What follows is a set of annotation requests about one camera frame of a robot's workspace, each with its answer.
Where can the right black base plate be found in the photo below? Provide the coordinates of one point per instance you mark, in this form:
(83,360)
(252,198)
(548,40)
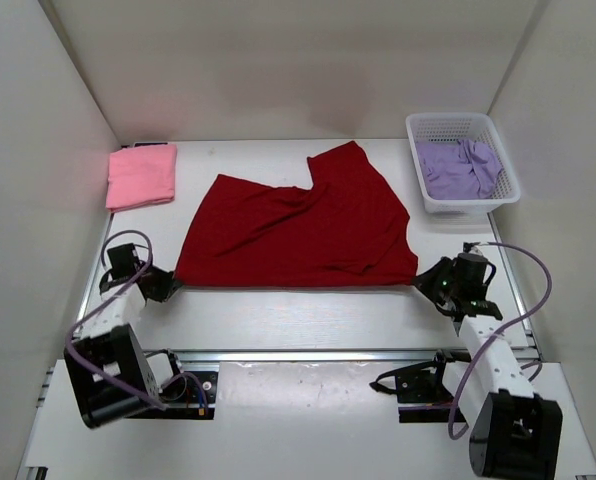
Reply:
(420,394)

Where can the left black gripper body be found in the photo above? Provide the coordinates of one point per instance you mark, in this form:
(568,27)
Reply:
(142,265)

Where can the aluminium rail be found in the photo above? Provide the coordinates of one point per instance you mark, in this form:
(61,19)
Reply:
(305,356)

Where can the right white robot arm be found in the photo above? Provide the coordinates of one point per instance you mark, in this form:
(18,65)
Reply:
(514,433)

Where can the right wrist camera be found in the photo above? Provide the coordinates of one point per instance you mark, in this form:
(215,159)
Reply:
(471,249)

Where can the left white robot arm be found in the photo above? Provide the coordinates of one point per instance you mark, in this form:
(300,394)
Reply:
(108,369)

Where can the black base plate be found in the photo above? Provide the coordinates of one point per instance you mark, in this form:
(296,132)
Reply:
(193,397)
(420,394)

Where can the red t shirt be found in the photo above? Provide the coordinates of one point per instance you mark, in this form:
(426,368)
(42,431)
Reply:
(348,230)

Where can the white plastic basket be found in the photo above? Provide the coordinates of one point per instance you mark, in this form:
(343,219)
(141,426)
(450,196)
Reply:
(448,128)

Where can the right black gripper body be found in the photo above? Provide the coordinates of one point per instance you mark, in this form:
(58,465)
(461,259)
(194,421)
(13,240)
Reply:
(455,288)

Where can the pink t shirt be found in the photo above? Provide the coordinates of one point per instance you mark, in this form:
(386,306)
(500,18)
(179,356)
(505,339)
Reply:
(141,176)

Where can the lavender t shirt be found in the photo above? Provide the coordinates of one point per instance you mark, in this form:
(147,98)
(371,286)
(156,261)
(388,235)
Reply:
(463,170)

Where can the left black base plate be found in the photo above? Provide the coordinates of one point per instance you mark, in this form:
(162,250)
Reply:
(193,397)

